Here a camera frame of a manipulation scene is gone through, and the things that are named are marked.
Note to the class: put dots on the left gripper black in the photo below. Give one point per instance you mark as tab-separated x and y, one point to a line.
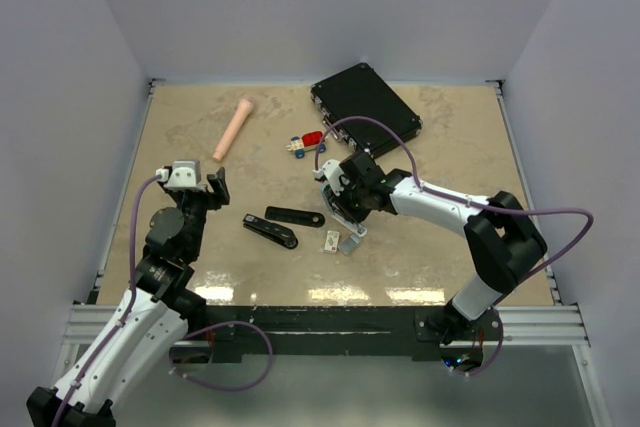
216	198

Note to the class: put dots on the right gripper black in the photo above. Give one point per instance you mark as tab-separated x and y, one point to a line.
358	216

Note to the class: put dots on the staple tray with staples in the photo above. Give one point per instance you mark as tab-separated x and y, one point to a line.
348	246

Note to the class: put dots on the white staple box sleeve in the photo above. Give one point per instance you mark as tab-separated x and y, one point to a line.
331	241

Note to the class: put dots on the black stapler base plate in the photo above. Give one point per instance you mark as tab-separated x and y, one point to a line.
295	216

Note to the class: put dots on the black stapler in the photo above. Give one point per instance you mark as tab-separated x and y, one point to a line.
276	233

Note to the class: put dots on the light blue stapler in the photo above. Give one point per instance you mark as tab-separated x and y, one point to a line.
356	228

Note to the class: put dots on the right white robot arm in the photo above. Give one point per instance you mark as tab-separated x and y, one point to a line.
503	242

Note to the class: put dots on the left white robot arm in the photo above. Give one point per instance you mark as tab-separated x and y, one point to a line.
155	311

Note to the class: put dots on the red white toy car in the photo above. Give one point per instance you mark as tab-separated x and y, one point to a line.
300	145

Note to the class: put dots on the pink plastic flashlight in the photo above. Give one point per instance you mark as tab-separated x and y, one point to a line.
244	108

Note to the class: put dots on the black metal-edged briefcase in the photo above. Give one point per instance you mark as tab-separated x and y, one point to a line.
360	91

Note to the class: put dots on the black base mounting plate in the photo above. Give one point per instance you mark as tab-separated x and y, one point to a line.
357	331

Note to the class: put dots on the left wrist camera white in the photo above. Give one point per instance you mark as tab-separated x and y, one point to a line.
181	175

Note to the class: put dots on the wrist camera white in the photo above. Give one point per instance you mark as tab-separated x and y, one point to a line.
332	174
181	175

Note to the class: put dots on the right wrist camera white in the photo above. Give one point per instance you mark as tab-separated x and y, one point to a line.
332	174

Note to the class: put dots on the aluminium frame rail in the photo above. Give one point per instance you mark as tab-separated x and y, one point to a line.
543	326

